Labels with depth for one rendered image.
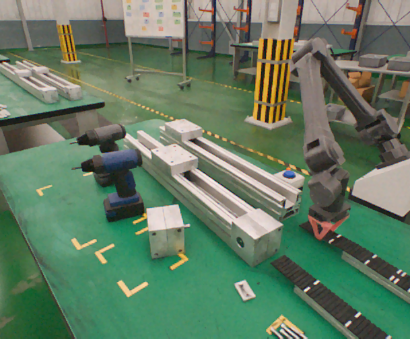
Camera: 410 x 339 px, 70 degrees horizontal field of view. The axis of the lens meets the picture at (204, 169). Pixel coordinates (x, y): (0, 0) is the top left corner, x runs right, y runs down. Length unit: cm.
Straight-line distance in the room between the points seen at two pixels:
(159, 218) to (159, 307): 22
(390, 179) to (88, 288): 94
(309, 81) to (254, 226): 45
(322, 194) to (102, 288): 57
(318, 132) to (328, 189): 17
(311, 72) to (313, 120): 17
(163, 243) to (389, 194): 75
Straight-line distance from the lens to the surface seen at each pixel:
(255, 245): 76
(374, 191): 116
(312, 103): 89
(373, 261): 88
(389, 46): 862
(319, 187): 74
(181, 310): 72
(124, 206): 96
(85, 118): 247
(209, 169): 117
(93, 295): 78
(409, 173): 109
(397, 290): 86
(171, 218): 80
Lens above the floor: 136
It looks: 28 degrees down
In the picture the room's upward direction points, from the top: straight up
